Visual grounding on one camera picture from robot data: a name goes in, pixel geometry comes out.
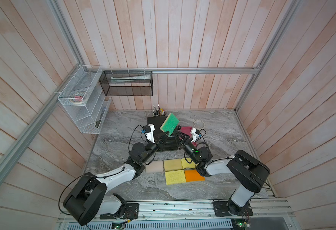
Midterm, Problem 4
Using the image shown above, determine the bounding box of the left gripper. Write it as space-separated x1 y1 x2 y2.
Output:
140 131 170 163

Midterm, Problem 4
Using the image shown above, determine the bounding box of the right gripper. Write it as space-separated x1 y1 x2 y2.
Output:
175 131 201 166

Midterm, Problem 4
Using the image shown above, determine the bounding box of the black drawer cabinet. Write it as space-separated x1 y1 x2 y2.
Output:
147 115 183 152

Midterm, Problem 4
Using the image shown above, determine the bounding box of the pink bottom drawer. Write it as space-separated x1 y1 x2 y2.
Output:
181 126 197 147

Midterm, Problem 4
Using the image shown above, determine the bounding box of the green and yellow sponge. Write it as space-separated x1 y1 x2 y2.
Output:
160 113 179 136

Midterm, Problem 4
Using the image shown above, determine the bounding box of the white foam sponge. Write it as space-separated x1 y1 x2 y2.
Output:
145 161 164 173

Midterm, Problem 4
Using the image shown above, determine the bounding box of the orange and yellow sponge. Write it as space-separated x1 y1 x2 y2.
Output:
184 170 205 183

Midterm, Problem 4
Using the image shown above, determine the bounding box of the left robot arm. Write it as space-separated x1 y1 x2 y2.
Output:
63 131 170 226

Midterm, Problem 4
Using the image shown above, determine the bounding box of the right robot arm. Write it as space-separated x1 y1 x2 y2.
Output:
172 130 270 216

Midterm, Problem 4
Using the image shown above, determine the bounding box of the tape roll on shelf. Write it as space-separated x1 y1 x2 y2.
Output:
70 92 88 105

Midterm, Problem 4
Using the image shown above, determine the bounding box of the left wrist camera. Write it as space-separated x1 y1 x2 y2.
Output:
143 124 155 143

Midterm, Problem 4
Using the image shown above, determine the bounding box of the black mesh wall basket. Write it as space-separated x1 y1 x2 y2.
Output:
99 70 154 96

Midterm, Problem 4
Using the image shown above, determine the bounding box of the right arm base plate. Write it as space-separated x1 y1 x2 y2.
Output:
212 199 253 217

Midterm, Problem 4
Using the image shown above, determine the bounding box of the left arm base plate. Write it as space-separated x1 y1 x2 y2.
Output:
100 203 139 220

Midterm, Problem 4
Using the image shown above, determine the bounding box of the white wire wall shelf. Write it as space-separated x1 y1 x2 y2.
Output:
58 65 111 134

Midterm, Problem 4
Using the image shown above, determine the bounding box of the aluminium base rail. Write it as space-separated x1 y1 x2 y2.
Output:
55 198 295 223

